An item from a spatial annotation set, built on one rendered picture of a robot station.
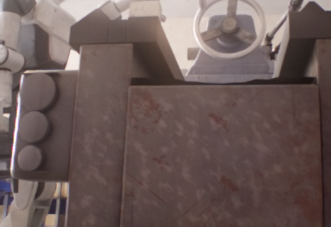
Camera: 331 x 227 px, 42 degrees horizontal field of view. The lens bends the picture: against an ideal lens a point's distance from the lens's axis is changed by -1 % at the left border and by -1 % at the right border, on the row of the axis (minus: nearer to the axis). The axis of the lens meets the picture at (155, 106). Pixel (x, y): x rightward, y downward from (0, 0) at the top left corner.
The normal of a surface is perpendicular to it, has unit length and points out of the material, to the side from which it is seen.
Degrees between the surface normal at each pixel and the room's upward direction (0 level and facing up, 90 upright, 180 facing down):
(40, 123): 90
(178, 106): 90
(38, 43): 99
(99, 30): 90
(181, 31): 90
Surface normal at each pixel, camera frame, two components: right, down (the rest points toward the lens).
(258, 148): -0.18, -0.23
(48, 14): 0.37, -0.26
